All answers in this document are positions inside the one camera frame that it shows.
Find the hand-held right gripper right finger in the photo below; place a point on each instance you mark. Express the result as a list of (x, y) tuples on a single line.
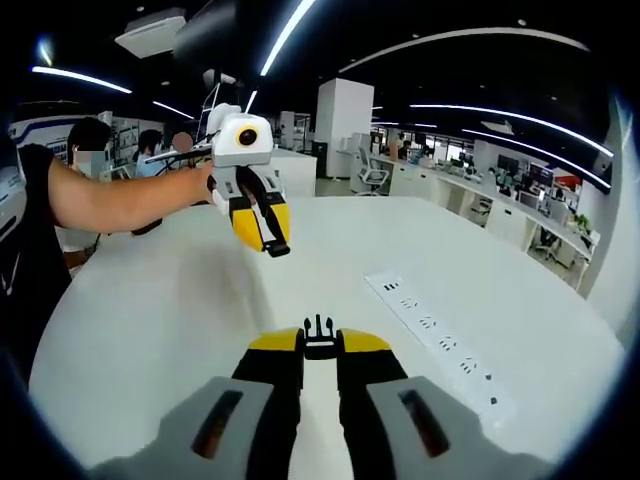
[(425, 430)]

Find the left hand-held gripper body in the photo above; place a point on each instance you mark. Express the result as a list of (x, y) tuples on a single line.
[(240, 150)]

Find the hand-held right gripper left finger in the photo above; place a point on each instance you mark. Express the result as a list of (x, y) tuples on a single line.
[(220, 425)]

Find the black plastic buckle pronged part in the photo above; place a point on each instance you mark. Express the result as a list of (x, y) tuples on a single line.
[(320, 345)]

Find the person's left hand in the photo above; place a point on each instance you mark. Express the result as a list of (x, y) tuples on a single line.
[(202, 182)]

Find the white office chair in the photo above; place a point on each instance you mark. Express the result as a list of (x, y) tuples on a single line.
[(372, 175)]

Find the white square pillar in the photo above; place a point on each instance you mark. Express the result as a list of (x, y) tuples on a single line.
[(345, 125)]

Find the white power strip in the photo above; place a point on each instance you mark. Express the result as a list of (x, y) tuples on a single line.
[(425, 320)]

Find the straight ceiling light strip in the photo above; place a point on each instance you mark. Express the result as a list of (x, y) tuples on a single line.
[(80, 76), (500, 113), (287, 37)]

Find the ceiling air conditioner unit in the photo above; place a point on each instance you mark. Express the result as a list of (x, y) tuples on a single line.
[(150, 35)]

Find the person's black shirt torso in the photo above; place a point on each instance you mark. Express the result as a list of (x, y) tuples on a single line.
[(30, 260)]

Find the white office desk row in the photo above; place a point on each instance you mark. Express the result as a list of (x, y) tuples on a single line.
[(505, 220)]

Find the white chest-worn device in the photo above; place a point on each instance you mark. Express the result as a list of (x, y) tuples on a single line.
[(10, 200)]

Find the curved ceiling light strip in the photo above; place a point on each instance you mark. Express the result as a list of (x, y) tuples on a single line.
[(450, 35)]

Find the small green desk plant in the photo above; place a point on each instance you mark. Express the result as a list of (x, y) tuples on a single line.
[(584, 222)]

